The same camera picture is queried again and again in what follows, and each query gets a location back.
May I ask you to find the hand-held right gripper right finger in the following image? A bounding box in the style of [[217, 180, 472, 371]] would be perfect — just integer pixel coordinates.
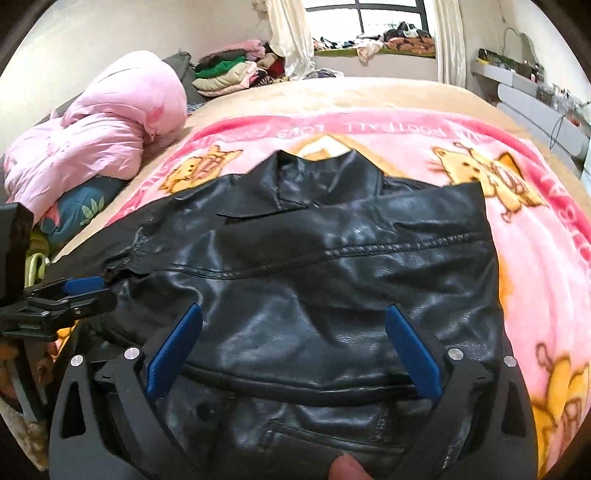
[[385, 305, 541, 480]]

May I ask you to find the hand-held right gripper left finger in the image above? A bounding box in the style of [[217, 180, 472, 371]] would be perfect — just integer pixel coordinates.
[[48, 302, 204, 480]]

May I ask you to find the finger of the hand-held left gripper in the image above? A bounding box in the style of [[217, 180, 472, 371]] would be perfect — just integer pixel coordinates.
[[21, 276, 109, 302], [0, 291, 117, 342]]

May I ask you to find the black leather jacket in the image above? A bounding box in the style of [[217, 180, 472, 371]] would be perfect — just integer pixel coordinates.
[[44, 150, 506, 480]]

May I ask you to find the pile of folded clothes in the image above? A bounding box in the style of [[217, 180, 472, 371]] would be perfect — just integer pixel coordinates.
[[191, 39, 289, 97]]

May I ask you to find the clothes heap on windowsill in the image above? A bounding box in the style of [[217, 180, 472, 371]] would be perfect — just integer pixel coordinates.
[[314, 23, 437, 62]]

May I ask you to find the person's right hand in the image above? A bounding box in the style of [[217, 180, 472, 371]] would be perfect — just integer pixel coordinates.
[[328, 455, 370, 480]]

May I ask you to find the yellow-green cloth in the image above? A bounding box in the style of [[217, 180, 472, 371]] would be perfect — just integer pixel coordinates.
[[25, 251, 51, 287]]

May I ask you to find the blue leaf-print pillow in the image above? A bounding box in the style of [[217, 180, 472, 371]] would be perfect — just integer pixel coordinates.
[[39, 175, 127, 245]]

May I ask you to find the pink printed blanket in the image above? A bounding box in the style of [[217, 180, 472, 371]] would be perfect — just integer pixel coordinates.
[[0, 113, 591, 476]]

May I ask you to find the pink duvet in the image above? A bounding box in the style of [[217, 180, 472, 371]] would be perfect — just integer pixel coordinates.
[[4, 50, 188, 217]]

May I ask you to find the dark grey cloth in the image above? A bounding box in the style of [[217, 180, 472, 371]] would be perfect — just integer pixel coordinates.
[[161, 52, 195, 107]]

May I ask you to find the beige bed sheet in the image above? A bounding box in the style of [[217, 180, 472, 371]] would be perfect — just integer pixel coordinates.
[[51, 76, 591, 259]]

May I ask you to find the cream curtain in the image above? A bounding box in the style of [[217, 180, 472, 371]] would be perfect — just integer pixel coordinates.
[[434, 0, 468, 88], [252, 0, 315, 78]]

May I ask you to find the wavy-edged mirror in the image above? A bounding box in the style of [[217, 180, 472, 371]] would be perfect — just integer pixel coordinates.
[[503, 28, 537, 66]]

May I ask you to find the window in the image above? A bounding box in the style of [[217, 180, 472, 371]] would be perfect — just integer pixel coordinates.
[[305, 0, 437, 47]]

